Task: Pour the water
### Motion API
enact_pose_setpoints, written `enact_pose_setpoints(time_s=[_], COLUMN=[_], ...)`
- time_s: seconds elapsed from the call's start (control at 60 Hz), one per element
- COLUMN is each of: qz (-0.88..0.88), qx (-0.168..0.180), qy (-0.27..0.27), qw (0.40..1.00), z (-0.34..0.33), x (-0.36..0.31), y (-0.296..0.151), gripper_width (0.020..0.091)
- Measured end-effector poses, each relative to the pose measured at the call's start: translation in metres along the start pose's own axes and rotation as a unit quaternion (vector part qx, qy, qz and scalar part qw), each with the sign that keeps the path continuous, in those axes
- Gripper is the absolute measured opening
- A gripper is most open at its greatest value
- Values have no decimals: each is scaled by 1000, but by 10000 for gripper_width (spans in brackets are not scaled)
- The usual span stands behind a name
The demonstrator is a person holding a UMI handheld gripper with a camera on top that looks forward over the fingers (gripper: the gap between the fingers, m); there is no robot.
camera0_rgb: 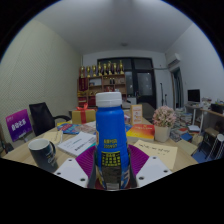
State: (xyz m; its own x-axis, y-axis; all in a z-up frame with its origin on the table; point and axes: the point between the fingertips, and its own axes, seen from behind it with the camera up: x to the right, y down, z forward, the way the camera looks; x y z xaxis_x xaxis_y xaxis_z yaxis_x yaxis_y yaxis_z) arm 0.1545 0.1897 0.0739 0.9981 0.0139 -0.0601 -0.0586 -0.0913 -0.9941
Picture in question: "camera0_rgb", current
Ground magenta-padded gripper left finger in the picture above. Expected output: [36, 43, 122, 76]
[53, 143, 98, 189]

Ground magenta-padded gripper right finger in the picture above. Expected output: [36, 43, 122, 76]
[128, 143, 173, 188]

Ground blue white-capped drink bottle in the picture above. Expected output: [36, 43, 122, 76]
[94, 91, 131, 192]

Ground yellow paper envelope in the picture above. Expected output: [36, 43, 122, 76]
[133, 139, 179, 171]

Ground black mug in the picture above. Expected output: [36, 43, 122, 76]
[27, 138, 58, 174]

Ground red and yellow book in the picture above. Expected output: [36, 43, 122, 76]
[125, 123, 156, 143]

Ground colourful printed magazine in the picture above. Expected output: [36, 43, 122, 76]
[56, 122, 97, 135]

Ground pink flowers in white pot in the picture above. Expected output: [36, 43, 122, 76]
[152, 105, 178, 144]

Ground yellow red-ribboned gift box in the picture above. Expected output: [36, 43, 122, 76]
[71, 103, 97, 125]

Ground pile of books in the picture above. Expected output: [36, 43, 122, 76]
[173, 108, 195, 141]

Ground small standing orange card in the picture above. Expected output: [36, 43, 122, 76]
[129, 103, 144, 126]

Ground black office chair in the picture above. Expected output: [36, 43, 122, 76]
[28, 101, 72, 137]

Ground purple sign board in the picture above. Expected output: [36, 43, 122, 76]
[5, 108, 33, 143]

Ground grey striped office chair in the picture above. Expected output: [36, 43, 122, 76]
[0, 124, 15, 155]

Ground white round stool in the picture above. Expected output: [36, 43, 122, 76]
[207, 133, 224, 160]

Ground wooden side desk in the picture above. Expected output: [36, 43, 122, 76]
[199, 105, 224, 141]

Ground black computer monitor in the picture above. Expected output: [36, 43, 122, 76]
[187, 88, 202, 104]

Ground black-framed glass door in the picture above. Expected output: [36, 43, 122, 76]
[126, 58, 158, 109]

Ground wooden shelf unit with trophies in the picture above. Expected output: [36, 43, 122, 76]
[77, 60, 128, 108]

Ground white wall air conditioner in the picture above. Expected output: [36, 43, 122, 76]
[165, 52, 182, 68]

